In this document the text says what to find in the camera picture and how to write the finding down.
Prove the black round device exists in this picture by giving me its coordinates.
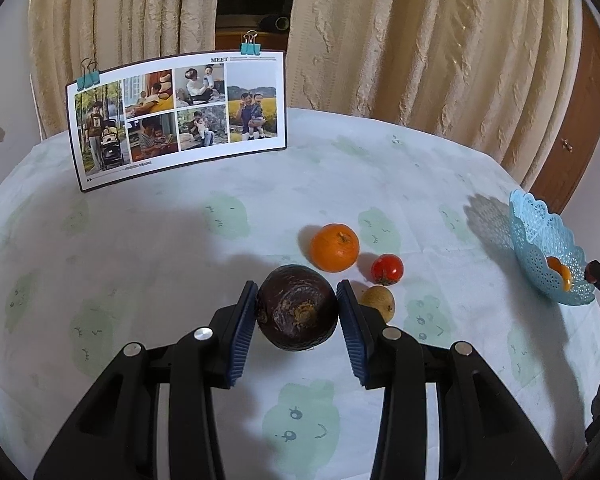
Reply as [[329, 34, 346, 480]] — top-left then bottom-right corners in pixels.
[[257, 15, 293, 34]]

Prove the orange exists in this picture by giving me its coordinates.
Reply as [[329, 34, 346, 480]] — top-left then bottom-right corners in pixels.
[[546, 256, 574, 293], [310, 223, 361, 273]]

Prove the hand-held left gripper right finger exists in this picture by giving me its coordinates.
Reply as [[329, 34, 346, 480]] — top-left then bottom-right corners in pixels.
[[334, 279, 563, 480]]

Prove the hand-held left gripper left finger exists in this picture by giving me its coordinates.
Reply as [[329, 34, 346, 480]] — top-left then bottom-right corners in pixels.
[[32, 280, 260, 480]]

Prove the wooden door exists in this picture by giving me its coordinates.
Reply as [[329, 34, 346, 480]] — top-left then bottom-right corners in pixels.
[[529, 0, 600, 216]]

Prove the photo collage board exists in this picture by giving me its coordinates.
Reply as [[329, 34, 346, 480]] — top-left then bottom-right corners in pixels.
[[66, 50, 288, 193]]

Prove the small yellow fruit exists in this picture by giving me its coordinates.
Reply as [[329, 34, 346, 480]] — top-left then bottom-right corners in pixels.
[[358, 285, 396, 324]]

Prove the beige curtain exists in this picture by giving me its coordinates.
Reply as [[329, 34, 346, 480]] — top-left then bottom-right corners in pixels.
[[285, 0, 586, 192], [27, 0, 222, 137]]

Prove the thin white cable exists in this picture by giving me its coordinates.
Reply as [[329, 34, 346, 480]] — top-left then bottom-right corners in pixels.
[[29, 75, 47, 139]]

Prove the blue plastic lace basket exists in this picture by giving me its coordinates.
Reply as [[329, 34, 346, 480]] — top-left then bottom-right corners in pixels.
[[508, 189, 597, 307]]

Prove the red tomato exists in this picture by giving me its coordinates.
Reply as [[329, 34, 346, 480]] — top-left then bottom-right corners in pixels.
[[370, 254, 405, 286]]

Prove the large dark avocado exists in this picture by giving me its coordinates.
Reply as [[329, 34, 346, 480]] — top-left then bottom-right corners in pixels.
[[256, 264, 339, 351]]

